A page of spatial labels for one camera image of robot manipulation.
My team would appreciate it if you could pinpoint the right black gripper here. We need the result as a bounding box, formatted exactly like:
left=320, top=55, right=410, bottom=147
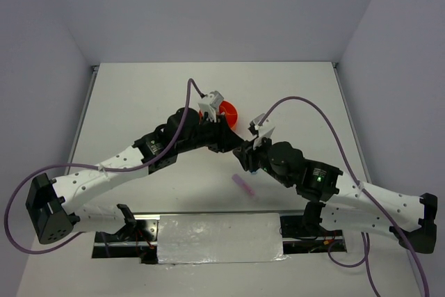
left=232, top=132, right=293, bottom=187

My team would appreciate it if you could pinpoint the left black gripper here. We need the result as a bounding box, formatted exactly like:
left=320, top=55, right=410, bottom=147
left=176, top=112, right=243, bottom=154

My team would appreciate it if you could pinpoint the pink purple highlighter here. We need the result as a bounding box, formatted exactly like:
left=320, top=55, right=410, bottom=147
left=232, top=174, right=258, bottom=201

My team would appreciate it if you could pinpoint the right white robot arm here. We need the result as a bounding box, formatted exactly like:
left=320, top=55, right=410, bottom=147
left=233, top=139, right=437, bottom=254

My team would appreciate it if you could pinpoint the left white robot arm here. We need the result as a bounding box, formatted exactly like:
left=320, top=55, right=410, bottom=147
left=25, top=108, right=243, bottom=245

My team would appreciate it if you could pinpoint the orange round desk organizer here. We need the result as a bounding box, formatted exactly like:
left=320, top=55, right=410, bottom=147
left=199, top=100, right=238, bottom=131

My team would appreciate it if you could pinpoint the silver tape sheet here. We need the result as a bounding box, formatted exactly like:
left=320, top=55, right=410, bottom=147
left=157, top=213, right=285, bottom=264

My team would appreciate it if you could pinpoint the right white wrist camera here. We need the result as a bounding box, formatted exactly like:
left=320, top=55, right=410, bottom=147
left=248, top=113, right=275, bottom=149

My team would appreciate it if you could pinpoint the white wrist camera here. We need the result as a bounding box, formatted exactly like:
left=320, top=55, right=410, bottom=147
left=248, top=113, right=275, bottom=149
left=198, top=90, right=224, bottom=122

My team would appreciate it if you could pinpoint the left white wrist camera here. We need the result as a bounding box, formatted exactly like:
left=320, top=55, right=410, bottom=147
left=198, top=90, right=224, bottom=122

